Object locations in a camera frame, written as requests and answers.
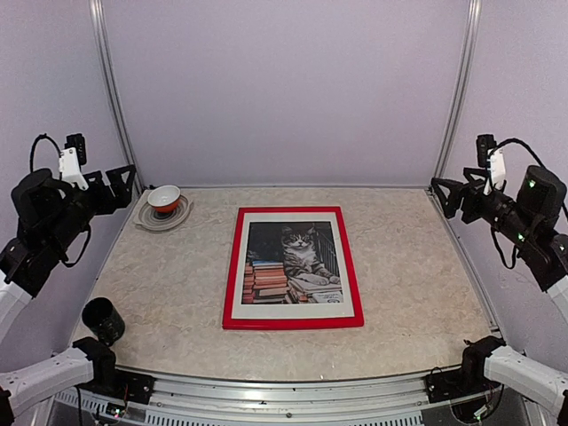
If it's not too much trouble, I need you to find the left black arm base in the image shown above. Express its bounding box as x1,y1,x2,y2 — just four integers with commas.
79,369,155,405

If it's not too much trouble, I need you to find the grey round plate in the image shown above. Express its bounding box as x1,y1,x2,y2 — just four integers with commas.
133,195,193,233

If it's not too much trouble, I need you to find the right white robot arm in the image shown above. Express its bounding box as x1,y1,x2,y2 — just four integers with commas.
430,165,567,425

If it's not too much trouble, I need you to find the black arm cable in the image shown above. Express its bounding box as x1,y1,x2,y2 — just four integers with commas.
490,138,551,270
28,132,63,172

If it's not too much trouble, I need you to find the black cylindrical cup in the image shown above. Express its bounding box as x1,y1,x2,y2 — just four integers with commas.
82,297,126,347

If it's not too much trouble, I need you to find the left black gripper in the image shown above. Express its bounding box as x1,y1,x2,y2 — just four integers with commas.
45,164,135,254

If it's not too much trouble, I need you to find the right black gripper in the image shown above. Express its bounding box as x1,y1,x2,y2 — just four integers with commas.
433,168,537,249

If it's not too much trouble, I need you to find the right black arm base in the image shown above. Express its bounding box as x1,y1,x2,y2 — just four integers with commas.
423,367,501,404

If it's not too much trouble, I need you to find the aluminium front rail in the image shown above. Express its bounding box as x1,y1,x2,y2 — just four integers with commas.
28,350,547,426

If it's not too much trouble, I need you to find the white photo mat board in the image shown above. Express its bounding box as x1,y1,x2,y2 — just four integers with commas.
230,211,358,321

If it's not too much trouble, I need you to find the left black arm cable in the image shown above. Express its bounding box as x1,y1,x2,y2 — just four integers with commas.
28,132,63,172

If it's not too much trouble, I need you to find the cat and books photo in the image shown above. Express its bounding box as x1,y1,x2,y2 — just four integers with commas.
241,221,343,305

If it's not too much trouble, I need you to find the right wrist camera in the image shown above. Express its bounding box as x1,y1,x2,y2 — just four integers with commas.
476,134,506,195

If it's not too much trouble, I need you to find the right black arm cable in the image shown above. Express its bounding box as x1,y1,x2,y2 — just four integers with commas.
490,138,551,270

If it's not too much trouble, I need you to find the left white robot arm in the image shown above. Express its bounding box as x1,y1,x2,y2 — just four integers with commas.
1,165,136,425

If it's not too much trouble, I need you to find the right aluminium post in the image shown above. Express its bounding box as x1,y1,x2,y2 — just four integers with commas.
430,0,483,180

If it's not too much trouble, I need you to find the aluminium post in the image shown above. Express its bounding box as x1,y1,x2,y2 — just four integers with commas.
89,0,145,195
430,0,483,180

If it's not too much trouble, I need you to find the left aluminium post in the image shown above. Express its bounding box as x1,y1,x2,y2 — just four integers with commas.
89,0,145,195

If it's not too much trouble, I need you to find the orange white bowl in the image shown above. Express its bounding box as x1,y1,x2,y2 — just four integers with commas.
147,185,181,214

